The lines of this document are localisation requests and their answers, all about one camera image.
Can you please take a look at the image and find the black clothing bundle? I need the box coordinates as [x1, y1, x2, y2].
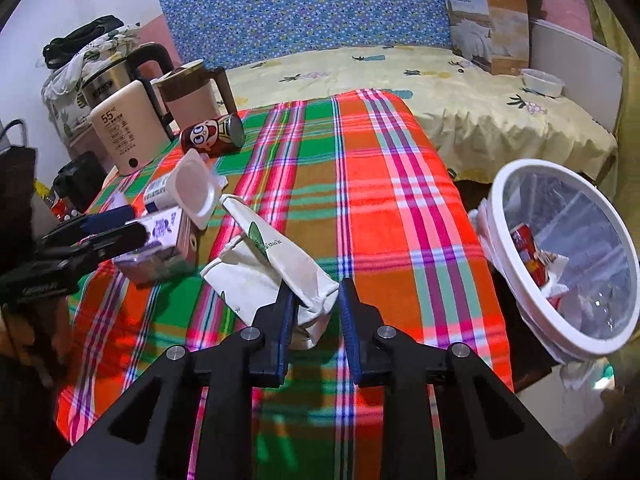
[42, 15, 124, 70]

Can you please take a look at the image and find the red drink can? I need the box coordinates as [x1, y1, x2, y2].
[510, 223, 558, 287]

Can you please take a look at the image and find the clear crushed plastic bottle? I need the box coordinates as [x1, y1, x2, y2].
[558, 282, 628, 339]

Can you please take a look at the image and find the pink brown lidded mug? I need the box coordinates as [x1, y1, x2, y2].
[155, 60, 238, 130]

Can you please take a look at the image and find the white yogurt cup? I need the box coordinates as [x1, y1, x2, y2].
[143, 148, 228, 231]

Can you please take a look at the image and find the white paper bag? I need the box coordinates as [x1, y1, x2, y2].
[201, 194, 338, 350]

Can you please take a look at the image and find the white plastic bowl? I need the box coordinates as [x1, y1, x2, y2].
[521, 68, 564, 99]

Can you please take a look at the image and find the white trash bin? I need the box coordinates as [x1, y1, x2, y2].
[469, 158, 639, 363]

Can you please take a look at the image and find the olive green curtain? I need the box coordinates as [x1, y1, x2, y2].
[564, 0, 640, 241]

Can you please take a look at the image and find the yellow patterned bed sheet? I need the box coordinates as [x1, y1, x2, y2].
[227, 46, 617, 183]

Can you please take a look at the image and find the cream electric kettle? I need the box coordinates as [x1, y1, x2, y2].
[81, 42, 174, 176]

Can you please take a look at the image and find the purple milk carton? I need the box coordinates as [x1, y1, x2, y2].
[113, 206, 198, 286]

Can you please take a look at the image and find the pink storage bin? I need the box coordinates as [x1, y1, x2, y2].
[68, 125, 114, 174]

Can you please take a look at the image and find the red cartoon face can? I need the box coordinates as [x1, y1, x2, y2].
[180, 114, 245, 158]

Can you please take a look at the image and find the white panel board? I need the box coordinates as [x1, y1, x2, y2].
[529, 20, 624, 132]

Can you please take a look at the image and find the blue floral headboard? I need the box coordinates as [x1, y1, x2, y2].
[158, 0, 450, 68]

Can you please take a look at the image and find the bedding product box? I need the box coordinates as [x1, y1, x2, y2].
[445, 0, 542, 75]

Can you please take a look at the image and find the red plaid tablecloth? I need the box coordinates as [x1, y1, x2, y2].
[55, 90, 512, 479]

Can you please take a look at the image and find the white tissue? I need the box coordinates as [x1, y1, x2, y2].
[540, 252, 568, 309]

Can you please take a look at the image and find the pineapple print bedding pile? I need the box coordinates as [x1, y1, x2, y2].
[41, 24, 141, 145]

